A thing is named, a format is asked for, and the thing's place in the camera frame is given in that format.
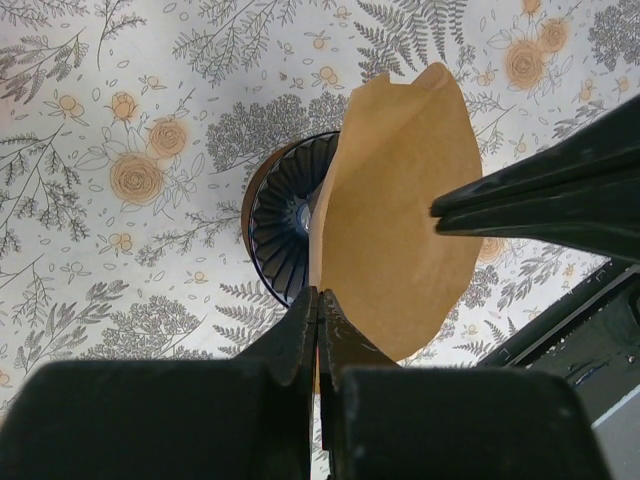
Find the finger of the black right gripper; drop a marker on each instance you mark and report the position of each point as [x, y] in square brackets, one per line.
[592, 150]
[619, 242]

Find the brown paper coffee filter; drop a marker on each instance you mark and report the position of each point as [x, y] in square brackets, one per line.
[372, 236]

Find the floral table mat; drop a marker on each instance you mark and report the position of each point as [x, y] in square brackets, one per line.
[130, 131]

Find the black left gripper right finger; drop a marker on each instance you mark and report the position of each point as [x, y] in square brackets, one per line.
[382, 421]

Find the blue glass dripper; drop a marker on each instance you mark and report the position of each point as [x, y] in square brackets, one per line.
[276, 213]

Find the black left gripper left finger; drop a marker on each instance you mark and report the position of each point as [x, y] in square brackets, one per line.
[248, 417]

